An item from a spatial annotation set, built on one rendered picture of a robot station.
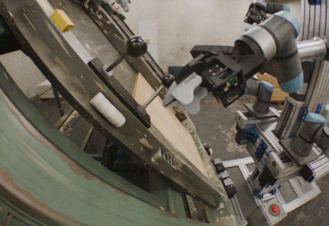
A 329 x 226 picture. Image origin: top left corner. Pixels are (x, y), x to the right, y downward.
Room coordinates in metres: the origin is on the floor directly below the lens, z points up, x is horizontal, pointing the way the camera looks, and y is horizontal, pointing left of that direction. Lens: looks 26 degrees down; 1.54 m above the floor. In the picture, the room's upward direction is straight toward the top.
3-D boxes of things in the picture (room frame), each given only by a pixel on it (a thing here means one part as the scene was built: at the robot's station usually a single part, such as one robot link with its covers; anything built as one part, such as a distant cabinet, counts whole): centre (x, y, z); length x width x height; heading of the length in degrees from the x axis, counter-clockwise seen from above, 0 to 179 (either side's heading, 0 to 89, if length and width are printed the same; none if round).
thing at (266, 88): (0.89, -0.79, 1.20); 0.13 x 0.12 x 0.14; 57
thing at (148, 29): (4.86, 0.51, 1.03); 0.61 x 0.58 x 2.05; 1
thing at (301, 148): (0.39, -0.81, 1.09); 0.15 x 0.15 x 0.10
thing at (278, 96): (4.16, -3.31, 0.39); 2.46 x 1.05 x 0.78; 1
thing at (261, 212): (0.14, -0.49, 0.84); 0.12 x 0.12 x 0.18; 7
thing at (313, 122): (0.39, -0.81, 1.20); 0.13 x 0.12 x 0.14; 178
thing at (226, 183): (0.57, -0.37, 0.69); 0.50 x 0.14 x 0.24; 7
